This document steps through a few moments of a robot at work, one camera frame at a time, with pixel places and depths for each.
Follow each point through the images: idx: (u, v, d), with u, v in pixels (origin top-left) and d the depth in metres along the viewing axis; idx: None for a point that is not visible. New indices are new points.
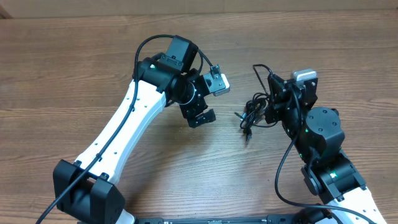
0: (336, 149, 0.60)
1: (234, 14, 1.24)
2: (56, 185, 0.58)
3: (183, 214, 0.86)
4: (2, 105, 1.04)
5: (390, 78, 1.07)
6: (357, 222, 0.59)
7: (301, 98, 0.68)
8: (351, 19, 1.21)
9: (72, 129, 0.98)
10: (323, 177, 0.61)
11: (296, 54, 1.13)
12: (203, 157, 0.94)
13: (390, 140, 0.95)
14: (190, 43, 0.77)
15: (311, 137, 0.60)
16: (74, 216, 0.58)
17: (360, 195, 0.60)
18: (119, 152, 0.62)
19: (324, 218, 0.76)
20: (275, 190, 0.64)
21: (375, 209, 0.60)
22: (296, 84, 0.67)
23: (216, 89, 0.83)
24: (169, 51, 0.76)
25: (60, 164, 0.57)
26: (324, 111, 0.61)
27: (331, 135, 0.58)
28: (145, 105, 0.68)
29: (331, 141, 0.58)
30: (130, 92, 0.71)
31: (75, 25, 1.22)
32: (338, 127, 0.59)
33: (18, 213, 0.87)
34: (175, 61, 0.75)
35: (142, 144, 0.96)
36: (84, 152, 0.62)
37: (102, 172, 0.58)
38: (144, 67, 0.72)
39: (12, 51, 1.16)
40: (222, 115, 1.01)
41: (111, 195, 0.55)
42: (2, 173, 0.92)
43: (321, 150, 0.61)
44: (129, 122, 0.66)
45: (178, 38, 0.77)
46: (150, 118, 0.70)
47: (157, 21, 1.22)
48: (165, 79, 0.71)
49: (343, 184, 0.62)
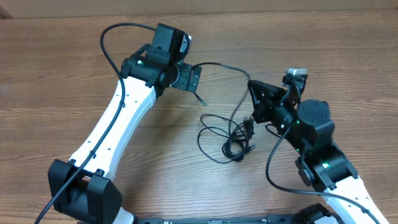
0: (328, 139, 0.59)
1: (234, 14, 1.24)
2: (51, 185, 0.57)
3: (183, 214, 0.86)
4: (2, 105, 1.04)
5: (390, 78, 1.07)
6: (350, 210, 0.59)
7: (302, 88, 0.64)
8: (351, 19, 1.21)
9: (72, 129, 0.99)
10: (317, 170, 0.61)
11: (296, 54, 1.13)
12: (202, 157, 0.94)
13: (390, 140, 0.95)
14: (175, 30, 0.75)
15: (303, 127, 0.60)
16: (71, 216, 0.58)
17: (353, 185, 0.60)
18: (112, 147, 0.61)
19: (323, 217, 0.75)
20: (269, 178, 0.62)
21: (366, 197, 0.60)
22: (294, 77, 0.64)
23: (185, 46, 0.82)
24: (154, 42, 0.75)
25: (55, 164, 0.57)
26: (314, 102, 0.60)
27: (321, 126, 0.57)
28: (135, 100, 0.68)
29: (320, 131, 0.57)
30: (119, 88, 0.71)
31: (76, 25, 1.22)
32: (329, 117, 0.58)
33: (17, 213, 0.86)
34: (161, 52, 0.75)
35: (142, 144, 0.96)
36: (78, 151, 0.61)
37: (98, 168, 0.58)
38: (132, 63, 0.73)
39: (12, 51, 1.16)
40: (217, 114, 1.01)
41: (107, 191, 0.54)
42: (2, 173, 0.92)
43: (313, 141, 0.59)
44: (120, 118, 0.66)
45: (162, 26, 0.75)
46: (140, 114, 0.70)
47: (157, 21, 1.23)
48: (153, 74, 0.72)
49: (336, 174, 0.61)
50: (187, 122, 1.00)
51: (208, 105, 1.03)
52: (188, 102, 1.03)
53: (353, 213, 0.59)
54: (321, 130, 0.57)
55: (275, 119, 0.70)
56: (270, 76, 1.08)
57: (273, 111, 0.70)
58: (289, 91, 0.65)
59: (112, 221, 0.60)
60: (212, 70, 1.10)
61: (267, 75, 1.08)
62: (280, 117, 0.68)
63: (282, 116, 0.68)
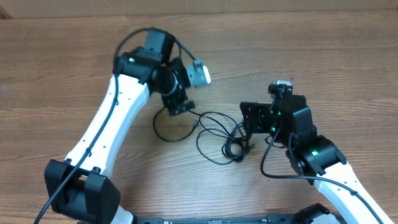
0: (308, 125, 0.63)
1: (234, 14, 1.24)
2: (49, 186, 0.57)
3: (183, 214, 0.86)
4: (2, 105, 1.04)
5: (390, 78, 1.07)
6: (339, 193, 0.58)
7: (285, 93, 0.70)
8: (351, 19, 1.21)
9: (72, 129, 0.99)
10: (306, 157, 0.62)
11: (296, 54, 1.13)
12: (203, 157, 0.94)
13: (390, 140, 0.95)
14: (166, 35, 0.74)
15: (286, 119, 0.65)
16: (70, 216, 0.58)
17: (341, 170, 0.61)
18: (107, 144, 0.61)
19: (321, 214, 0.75)
20: (261, 168, 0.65)
21: (356, 181, 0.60)
22: (277, 85, 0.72)
23: (197, 83, 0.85)
24: (147, 43, 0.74)
25: (50, 164, 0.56)
26: (292, 96, 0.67)
27: (299, 111, 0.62)
28: (127, 98, 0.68)
29: (298, 115, 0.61)
30: (112, 86, 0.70)
31: (76, 26, 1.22)
32: (305, 104, 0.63)
33: (17, 213, 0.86)
34: (153, 53, 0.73)
35: (142, 144, 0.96)
36: (73, 150, 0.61)
37: (94, 166, 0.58)
38: (123, 61, 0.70)
39: (12, 51, 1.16)
40: (217, 114, 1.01)
41: (105, 189, 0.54)
42: (2, 173, 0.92)
43: (295, 129, 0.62)
44: (114, 116, 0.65)
45: (154, 30, 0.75)
46: (134, 111, 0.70)
47: (157, 21, 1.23)
48: (145, 73, 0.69)
49: (326, 162, 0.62)
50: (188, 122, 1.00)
51: (208, 106, 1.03)
52: None
53: (342, 196, 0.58)
54: (298, 115, 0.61)
55: (268, 126, 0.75)
56: (270, 76, 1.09)
57: (265, 119, 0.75)
58: (273, 98, 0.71)
59: (111, 219, 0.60)
60: (212, 70, 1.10)
61: (267, 76, 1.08)
62: (270, 121, 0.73)
63: (271, 121, 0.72)
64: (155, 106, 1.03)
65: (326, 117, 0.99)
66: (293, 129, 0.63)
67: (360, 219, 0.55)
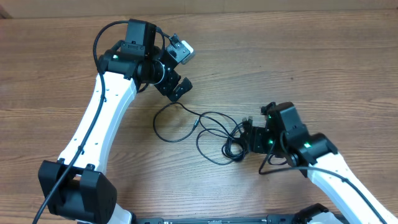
0: (297, 122, 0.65)
1: (234, 14, 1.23)
2: (43, 188, 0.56)
3: (183, 214, 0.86)
4: (2, 106, 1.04)
5: (390, 78, 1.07)
6: (331, 181, 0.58)
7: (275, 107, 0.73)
8: (351, 19, 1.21)
9: (72, 129, 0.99)
10: (299, 149, 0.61)
11: (296, 54, 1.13)
12: (202, 157, 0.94)
13: (390, 140, 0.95)
14: (146, 24, 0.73)
15: (277, 121, 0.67)
16: (69, 216, 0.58)
17: (333, 159, 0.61)
18: (99, 141, 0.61)
19: (321, 213, 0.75)
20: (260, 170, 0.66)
21: (346, 169, 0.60)
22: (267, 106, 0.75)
23: (183, 57, 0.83)
24: (128, 37, 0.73)
25: (43, 165, 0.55)
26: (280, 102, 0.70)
27: (285, 110, 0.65)
28: (115, 94, 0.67)
29: (285, 112, 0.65)
30: (97, 84, 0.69)
31: (76, 25, 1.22)
32: (290, 104, 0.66)
33: (17, 213, 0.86)
34: (135, 46, 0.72)
35: (142, 144, 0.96)
36: (65, 150, 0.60)
37: (88, 163, 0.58)
38: (107, 59, 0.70)
39: (12, 51, 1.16)
40: (217, 114, 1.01)
41: (100, 186, 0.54)
42: (2, 173, 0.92)
43: (283, 126, 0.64)
44: (103, 113, 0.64)
45: (132, 22, 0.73)
46: (124, 106, 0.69)
47: (157, 21, 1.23)
48: (130, 67, 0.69)
49: (318, 152, 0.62)
50: (188, 122, 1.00)
51: (208, 105, 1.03)
52: (189, 103, 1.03)
53: (334, 185, 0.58)
54: (285, 112, 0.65)
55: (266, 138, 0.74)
56: (270, 75, 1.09)
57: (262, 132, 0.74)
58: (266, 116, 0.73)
59: (109, 216, 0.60)
60: (212, 70, 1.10)
61: (267, 76, 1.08)
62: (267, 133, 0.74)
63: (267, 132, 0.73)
64: (155, 106, 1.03)
65: (326, 117, 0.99)
66: (283, 126, 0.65)
67: (352, 205, 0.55)
